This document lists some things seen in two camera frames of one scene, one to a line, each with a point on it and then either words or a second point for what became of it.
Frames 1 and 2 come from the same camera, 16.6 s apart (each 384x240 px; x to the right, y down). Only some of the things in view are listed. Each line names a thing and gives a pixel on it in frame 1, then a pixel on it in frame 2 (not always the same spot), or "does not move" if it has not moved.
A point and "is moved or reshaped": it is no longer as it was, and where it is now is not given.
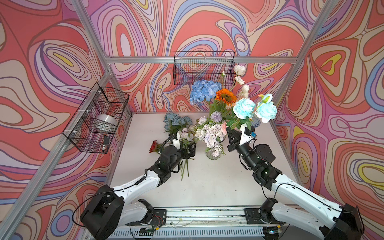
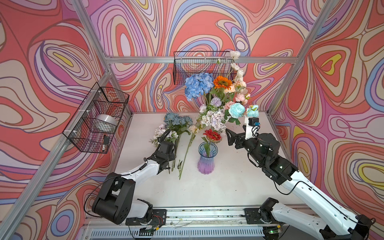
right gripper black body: (234, 143) → (248, 144)
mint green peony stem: (245, 108) is moved or reshaped
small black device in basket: (106, 139) does not move
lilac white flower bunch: (186, 136) → (171, 136)
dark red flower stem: (155, 147) → (212, 136)
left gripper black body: (182, 154) → (171, 157)
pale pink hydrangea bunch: (211, 135) → (213, 119)
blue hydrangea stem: (203, 90) → (198, 84)
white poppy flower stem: (239, 70) → (234, 55)
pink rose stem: (224, 128) → (242, 98)
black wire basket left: (91, 128) does not move
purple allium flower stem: (216, 117) → (216, 102)
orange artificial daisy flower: (224, 96) → (223, 82)
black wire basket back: (190, 67) does not move
